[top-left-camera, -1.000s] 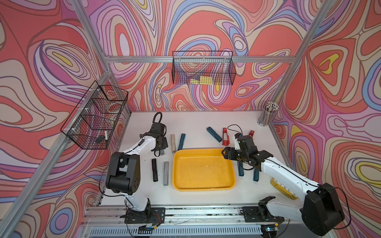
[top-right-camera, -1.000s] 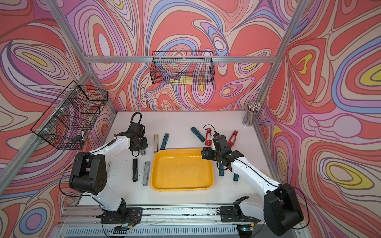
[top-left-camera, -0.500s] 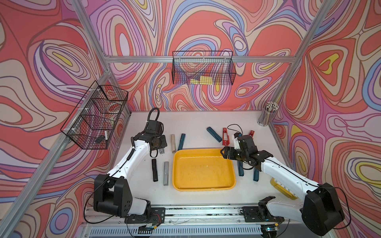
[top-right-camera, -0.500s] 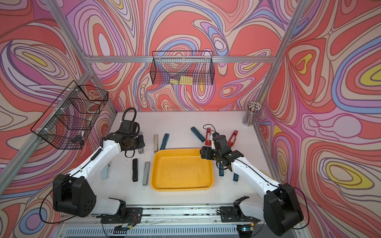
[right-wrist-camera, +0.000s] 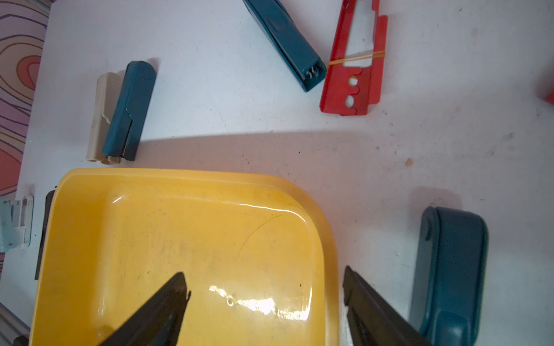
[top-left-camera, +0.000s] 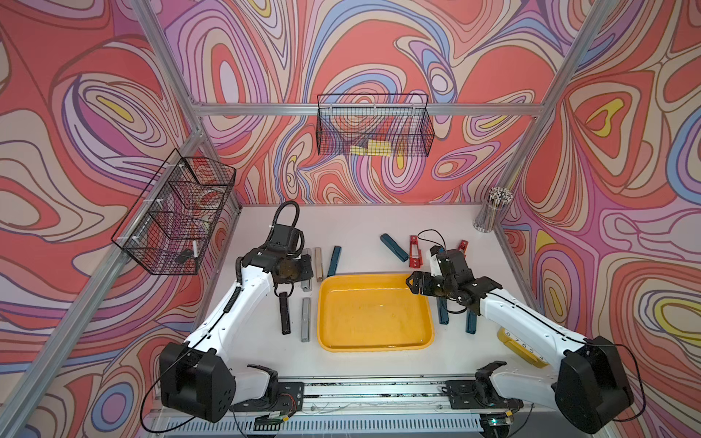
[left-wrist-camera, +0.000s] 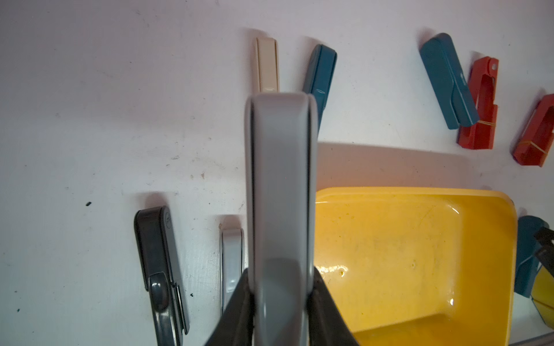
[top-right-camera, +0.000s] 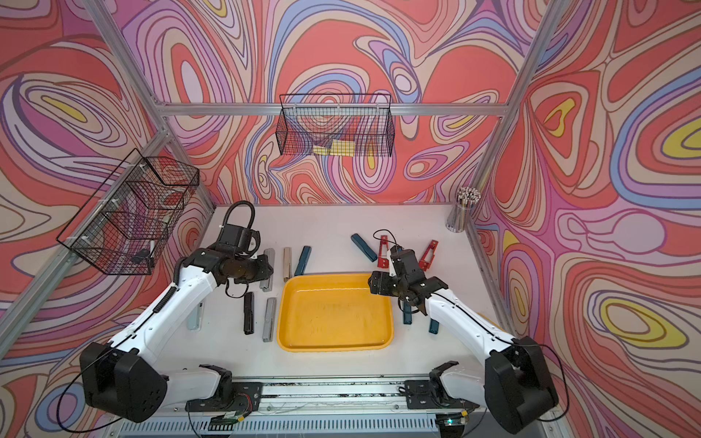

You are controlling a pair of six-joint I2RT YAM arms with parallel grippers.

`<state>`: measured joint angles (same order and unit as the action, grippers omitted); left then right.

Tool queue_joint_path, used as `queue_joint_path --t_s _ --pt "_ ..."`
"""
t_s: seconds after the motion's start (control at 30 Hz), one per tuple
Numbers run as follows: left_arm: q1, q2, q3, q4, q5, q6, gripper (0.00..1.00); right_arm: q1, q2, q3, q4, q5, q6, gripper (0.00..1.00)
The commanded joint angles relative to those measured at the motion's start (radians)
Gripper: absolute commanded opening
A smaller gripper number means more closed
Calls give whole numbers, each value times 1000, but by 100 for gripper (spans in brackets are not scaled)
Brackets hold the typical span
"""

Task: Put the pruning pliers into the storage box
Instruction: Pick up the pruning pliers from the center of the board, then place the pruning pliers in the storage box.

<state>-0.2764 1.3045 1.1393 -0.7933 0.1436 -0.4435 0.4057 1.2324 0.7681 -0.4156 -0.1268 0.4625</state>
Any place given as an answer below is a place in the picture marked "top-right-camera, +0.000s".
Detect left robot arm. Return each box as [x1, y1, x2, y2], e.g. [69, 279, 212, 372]
[80, 224, 274, 423]

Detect teal pliers at back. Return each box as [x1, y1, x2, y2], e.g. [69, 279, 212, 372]
[350, 233, 378, 262]

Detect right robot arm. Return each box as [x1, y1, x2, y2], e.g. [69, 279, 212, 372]
[368, 246, 560, 434]

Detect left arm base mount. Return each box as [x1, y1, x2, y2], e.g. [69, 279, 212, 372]
[185, 364, 263, 414]

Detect aluminium frame post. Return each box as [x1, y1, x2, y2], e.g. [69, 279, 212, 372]
[81, 0, 217, 212]

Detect aluminium rail base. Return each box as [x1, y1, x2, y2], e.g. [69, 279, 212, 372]
[103, 374, 571, 438]

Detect teal pruning pliers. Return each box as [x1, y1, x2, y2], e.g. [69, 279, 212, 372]
[294, 246, 311, 277]

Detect black pruning pliers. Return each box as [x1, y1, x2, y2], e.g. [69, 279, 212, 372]
[244, 292, 255, 335]

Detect teal pliers far right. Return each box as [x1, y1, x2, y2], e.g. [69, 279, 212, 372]
[429, 319, 440, 335]

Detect cup of metal rods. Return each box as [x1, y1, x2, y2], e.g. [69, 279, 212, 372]
[445, 187, 481, 233]

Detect yellow storage tray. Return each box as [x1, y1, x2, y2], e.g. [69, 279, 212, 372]
[277, 273, 394, 352]

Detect red pruning pliers left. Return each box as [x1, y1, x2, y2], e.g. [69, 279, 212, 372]
[377, 235, 390, 269]

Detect black wire basket left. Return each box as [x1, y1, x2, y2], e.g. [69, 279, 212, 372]
[57, 149, 200, 276]

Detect red pruning pliers right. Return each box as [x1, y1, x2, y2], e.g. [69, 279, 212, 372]
[419, 240, 439, 272]

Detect red pruning pliers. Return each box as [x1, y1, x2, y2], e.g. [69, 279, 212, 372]
[419, 240, 439, 272]
[377, 235, 390, 269]

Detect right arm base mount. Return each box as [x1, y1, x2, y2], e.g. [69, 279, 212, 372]
[398, 361, 465, 410]

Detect black wire basket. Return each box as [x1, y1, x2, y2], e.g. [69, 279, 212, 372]
[57, 149, 200, 276]
[276, 92, 395, 157]

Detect grey pruning pliers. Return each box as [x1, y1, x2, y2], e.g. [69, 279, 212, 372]
[262, 297, 277, 343]
[259, 248, 276, 292]

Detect black wire basket back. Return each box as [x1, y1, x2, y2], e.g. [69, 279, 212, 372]
[276, 92, 395, 157]

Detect beige pruning pliers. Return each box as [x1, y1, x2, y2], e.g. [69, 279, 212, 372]
[283, 247, 292, 282]

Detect yellow sticky notes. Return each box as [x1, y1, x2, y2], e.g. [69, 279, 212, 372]
[312, 139, 356, 157]

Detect light blue pruning pliers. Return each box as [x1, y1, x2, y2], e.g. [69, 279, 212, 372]
[185, 301, 204, 332]

